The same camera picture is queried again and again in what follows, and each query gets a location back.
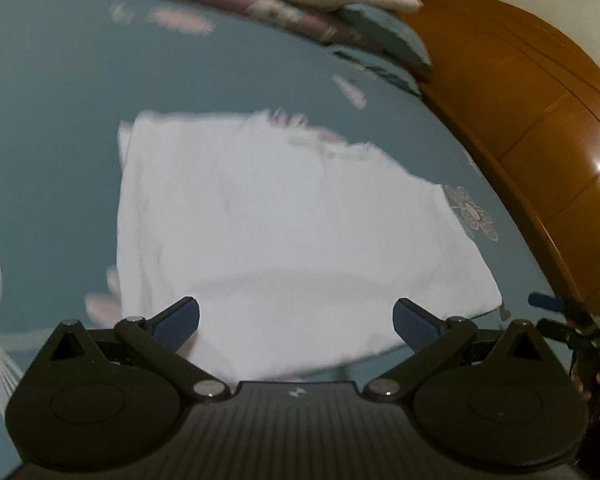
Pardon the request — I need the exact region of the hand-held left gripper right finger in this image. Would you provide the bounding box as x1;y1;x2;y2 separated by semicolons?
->
362;299;557;403

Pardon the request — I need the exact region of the wooden bed headboard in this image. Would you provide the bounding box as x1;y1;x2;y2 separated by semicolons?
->
402;0;600;316

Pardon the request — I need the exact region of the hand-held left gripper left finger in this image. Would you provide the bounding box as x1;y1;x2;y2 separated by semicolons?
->
44;296;231;403

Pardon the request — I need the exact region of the blue floral bed sheet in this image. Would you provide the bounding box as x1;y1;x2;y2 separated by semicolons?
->
0;0;561;480

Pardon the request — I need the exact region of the teal pillow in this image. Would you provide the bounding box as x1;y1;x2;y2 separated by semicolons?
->
340;2;433;73
330;45;423;98

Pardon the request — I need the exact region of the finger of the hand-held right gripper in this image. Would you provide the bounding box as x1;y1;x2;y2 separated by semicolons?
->
536;317;599;352
527;292;590;322

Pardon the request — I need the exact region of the white long-sleeved printed shirt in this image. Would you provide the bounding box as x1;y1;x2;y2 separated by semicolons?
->
116;109;503;381

